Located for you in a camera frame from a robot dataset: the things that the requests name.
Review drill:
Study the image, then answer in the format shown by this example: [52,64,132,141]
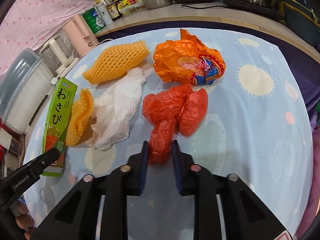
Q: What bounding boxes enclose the black induction cooker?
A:
[222,0,284,18]

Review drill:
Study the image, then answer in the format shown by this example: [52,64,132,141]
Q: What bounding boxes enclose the white glass kettle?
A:
[39,39,75,77]

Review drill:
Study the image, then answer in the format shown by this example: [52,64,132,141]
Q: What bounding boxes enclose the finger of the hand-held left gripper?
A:
[24,148,61,178]

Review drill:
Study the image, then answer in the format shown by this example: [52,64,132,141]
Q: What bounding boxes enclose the red plastic bag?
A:
[142,84,209,165]

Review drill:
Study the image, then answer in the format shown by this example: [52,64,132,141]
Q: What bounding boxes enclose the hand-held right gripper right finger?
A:
[171,140,288,240]

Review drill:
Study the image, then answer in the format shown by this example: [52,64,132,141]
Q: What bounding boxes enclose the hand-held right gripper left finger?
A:
[32,141,150,240]

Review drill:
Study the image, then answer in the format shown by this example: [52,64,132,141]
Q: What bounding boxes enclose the white canister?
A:
[96,2,113,26]

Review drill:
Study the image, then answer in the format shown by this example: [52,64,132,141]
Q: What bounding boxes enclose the green tea canister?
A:
[82,8,100,34]

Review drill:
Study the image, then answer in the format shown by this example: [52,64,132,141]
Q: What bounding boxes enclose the yellow basin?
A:
[279,0,320,19]

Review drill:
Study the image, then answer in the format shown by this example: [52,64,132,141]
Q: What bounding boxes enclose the small yellow foam net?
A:
[66,88,94,147]

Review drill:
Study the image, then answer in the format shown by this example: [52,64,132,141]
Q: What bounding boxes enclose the blue dotted tablecloth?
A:
[22,24,314,240]

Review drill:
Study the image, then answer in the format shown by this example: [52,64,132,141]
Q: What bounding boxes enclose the large yellow foam net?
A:
[82,40,150,84]

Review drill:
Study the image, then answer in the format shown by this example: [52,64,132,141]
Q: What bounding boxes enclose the green cardboard box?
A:
[41,77,78,177]

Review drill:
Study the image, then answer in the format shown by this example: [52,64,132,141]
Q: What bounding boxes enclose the pink dotted cloth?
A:
[0,0,120,73]

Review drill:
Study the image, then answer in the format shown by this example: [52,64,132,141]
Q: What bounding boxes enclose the clear plastic food container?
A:
[119,2,144,15]

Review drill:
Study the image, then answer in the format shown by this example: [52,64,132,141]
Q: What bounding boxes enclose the black power cable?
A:
[181,1,225,12]

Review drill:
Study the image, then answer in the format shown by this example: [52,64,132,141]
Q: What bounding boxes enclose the dark teal basin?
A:
[282,1,320,48]

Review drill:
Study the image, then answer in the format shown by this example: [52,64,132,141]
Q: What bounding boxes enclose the person's left hand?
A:
[14,201,37,240]

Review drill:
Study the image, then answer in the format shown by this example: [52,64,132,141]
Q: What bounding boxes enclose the orange wrapper with blue print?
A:
[153,28,227,85]

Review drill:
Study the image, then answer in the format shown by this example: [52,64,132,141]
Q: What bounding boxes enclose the dark sauce bottle white label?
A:
[106,0,120,21]

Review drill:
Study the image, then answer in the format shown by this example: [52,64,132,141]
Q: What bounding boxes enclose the white container with grey lid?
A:
[0,49,57,134]

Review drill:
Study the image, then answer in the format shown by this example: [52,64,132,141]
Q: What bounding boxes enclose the pink electric kettle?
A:
[62,14,99,57]

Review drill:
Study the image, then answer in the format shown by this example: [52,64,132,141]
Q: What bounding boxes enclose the white paper towel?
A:
[84,67,147,151]

